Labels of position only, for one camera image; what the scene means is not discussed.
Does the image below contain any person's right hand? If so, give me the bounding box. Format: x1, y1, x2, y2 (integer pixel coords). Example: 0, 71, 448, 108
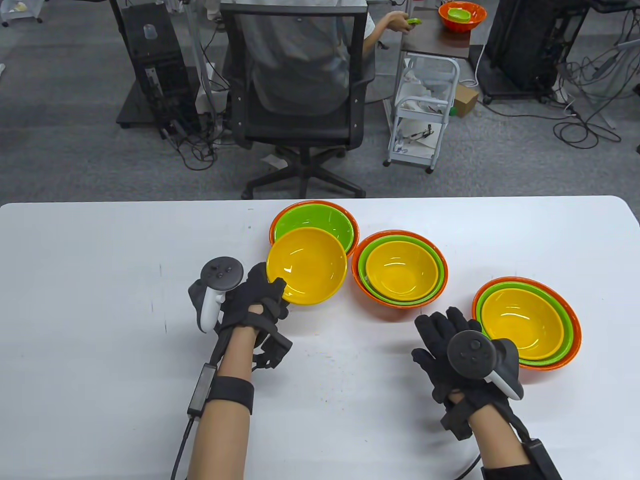
411, 306, 523, 416

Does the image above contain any orange plastic bowl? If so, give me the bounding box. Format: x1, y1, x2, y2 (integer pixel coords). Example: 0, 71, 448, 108
438, 1, 487, 34
471, 276, 583, 372
352, 229, 449, 309
269, 200, 360, 258

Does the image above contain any brown wooden side table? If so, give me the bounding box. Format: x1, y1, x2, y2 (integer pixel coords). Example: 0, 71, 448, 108
398, 0, 473, 62

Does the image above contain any person's left forearm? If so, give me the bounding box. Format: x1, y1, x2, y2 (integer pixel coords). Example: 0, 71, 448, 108
186, 325, 261, 480

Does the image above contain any black mesh office chair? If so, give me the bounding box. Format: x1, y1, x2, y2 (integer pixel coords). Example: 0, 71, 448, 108
220, 2, 377, 201

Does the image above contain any white metal desk leg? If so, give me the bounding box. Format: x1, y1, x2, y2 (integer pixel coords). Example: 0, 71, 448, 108
181, 0, 223, 117

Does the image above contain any white power cable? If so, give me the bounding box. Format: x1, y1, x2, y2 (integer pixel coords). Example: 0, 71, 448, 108
472, 44, 488, 87

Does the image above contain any white plastic bag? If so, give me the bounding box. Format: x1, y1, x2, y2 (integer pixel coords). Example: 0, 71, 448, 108
403, 67, 451, 103

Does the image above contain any grey and white controller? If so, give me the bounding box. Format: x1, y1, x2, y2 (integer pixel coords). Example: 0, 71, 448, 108
446, 330, 525, 401
187, 256, 245, 334

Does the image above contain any white three-tier trolley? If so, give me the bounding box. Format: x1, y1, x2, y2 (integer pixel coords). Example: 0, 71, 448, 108
383, 54, 461, 174

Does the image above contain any cardboard box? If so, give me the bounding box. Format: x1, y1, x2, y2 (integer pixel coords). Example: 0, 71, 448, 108
452, 83, 480, 119

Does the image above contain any black computer tower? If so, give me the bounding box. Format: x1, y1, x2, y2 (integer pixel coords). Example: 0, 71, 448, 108
116, 0, 203, 140

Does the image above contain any black forearm strap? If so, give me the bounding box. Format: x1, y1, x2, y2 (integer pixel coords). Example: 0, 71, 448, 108
481, 464, 551, 480
206, 376, 255, 415

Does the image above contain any person's right forearm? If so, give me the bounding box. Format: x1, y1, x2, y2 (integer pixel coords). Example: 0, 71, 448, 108
467, 405, 533, 471

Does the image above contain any black equipment rack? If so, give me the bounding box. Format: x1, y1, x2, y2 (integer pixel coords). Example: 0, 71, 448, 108
477, 0, 591, 105

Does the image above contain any white rolling cart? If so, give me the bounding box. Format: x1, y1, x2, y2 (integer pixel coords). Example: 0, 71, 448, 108
0, 0, 44, 27

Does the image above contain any tangle of black cables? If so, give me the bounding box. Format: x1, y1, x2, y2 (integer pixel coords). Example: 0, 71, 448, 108
160, 0, 236, 172
552, 0, 640, 151

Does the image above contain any black forearm sensor box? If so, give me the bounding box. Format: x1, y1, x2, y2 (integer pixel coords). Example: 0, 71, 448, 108
187, 363, 217, 417
522, 438, 563, 480

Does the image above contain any yellow plastic bowl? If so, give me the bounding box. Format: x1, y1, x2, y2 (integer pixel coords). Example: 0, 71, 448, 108
266, 226, 348, 306
481, 288, 565, 361
365, 240, 439, 301

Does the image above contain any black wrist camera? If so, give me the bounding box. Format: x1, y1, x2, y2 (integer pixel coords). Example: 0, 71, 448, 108
440, 395, 474, 442
251, 327, 294, 371

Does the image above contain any person's left hand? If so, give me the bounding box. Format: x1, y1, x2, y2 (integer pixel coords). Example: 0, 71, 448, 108
216, 261, 291, 346

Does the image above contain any black sensor cable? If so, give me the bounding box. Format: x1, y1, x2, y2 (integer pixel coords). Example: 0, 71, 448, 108
170, 414, 197, 480

